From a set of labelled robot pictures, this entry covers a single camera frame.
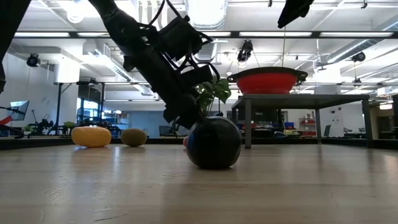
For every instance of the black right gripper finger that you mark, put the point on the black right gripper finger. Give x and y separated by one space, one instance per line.
290 15

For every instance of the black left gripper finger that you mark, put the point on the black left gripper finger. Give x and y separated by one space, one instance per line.
185 113

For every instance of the small orange toy fruit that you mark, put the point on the small orange toy fruit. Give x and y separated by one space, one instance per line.
185 142

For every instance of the brown toy kiwi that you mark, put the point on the brown toy kiwi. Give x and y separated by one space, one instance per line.
133 137

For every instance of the red collapsible colander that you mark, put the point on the red collapsible colander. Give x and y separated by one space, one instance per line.
267 83

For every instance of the background black robot arm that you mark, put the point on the background black robot arm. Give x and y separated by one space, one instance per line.
164 130

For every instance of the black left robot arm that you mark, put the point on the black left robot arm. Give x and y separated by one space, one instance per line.
118 21

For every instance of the black overhead beam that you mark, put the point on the black overhead beam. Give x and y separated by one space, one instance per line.
315 34

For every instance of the long ceiling strip light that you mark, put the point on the long ceiling strip light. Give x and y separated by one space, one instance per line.
42 34
357 34
264 34

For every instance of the green plant in white pot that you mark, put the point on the green plant in white pot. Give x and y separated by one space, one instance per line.
222 90

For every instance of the black ceiling spotlight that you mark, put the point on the black ceiling spotlight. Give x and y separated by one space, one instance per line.
245 51
359 56
33 60

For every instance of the grey perforated metal shelf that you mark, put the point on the grey perforated metal shelf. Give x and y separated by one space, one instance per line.
298 100

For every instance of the small green background plant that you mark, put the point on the small green background plant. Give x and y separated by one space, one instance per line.
68 124

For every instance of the blue storage bin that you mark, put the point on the blue storage bin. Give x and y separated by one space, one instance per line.
289 125

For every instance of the shelf with red bins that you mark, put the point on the shelf with red bins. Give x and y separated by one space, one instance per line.
308 133

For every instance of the tilted computer monitor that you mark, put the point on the tilted computer monitor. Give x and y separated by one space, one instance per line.
18 109

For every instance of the red background bar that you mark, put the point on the red background bar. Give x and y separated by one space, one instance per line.
6 120

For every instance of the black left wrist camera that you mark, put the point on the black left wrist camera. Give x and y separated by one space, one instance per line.
180 37

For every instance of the long silver ceiling duct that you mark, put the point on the long silver ceiling duct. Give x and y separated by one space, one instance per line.
357 46

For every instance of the round silver ventilation duct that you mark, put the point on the round silver ventilation duct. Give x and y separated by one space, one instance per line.
214 12

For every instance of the black background post frame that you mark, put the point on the black background post frame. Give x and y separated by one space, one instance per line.
58 109

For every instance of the black aluminium table frame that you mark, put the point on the black aluminium table frame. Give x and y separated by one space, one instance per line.
342 141

